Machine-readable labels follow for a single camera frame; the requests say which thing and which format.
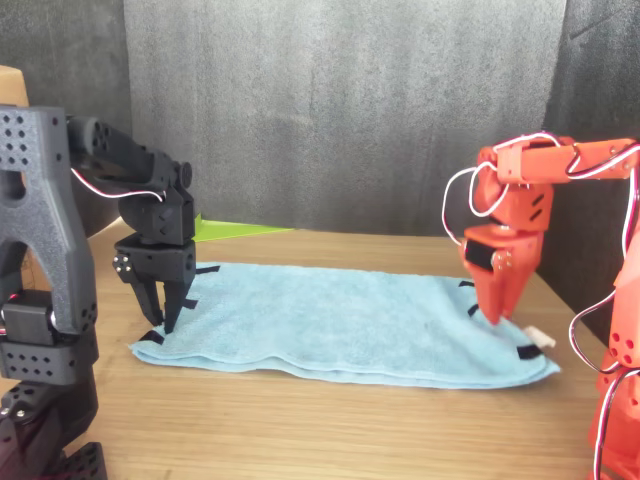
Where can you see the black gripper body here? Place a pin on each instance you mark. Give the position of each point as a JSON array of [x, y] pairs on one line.
[[165, 260]]

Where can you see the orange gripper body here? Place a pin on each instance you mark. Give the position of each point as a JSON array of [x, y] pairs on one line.
[[525, 245]]

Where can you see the light blue towel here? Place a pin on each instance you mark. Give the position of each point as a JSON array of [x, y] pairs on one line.
[[325, 320]]

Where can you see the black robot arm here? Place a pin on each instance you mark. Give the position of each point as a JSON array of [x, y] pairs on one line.
[[45, 225]]

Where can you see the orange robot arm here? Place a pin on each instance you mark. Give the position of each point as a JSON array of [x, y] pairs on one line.
[[535, 160]]

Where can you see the lime green plastic sheet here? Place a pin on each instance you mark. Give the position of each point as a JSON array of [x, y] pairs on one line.
[[235, 231]]

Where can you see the dark grey foam panel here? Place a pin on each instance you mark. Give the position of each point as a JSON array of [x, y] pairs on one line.
[[65, 50], [600, 75]]

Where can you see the light grey foam panel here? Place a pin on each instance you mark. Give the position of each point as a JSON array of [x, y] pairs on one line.
[[350, 100]]

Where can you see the brown cardboard box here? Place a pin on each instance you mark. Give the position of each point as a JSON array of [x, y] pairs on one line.
[[10, 87]]

